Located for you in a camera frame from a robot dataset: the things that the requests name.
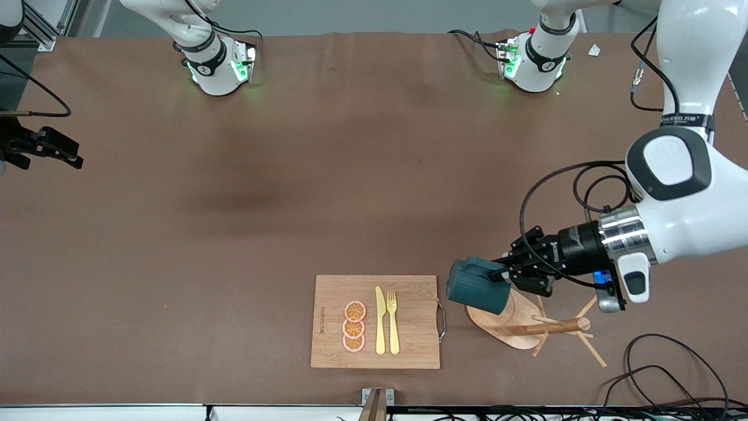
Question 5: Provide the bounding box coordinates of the dark teal cup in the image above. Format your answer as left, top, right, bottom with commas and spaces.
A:
446, 256, 512, 315

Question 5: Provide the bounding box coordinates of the wooden mug rack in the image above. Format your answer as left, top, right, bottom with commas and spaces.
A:
466, 287, 608, 368

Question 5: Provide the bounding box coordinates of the wooden cutting board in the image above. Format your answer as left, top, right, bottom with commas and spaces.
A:
310, 275, 446, 370

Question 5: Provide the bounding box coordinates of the yellow plastic fork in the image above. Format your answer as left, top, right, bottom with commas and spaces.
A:
386, 291, 401, 356

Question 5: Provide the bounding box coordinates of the yellow plastic knife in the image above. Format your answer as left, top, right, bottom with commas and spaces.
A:
375, 286, 387, 356

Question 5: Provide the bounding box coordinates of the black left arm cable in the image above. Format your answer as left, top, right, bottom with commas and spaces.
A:
519, 15, 681, 290

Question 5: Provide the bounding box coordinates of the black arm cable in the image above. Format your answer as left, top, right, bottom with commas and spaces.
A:
519, 15, 681, 290
0, 54, 72, 118

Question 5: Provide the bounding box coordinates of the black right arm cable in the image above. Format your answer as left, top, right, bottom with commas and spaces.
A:
0, 54, 72, 118

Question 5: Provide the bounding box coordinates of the aluminium frame profile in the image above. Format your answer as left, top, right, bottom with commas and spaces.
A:
18, 0, 59, 52

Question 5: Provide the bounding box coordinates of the black looped cable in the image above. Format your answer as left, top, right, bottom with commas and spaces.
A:
596, 365, 702, 421
625, 333, 731, 421

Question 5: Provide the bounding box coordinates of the metal mount bracket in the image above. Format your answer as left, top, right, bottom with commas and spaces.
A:
359, 388, 395, 421

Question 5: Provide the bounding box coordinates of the black right base cable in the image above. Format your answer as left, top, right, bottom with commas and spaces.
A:
184, 0, 262, 56

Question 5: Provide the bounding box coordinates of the black base cable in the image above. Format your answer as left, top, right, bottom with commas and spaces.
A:
184, 0, 262, 56
449, 29, 503, 62

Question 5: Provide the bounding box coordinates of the black left base cable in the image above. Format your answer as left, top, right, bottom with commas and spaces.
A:
449, 29, 503, 62

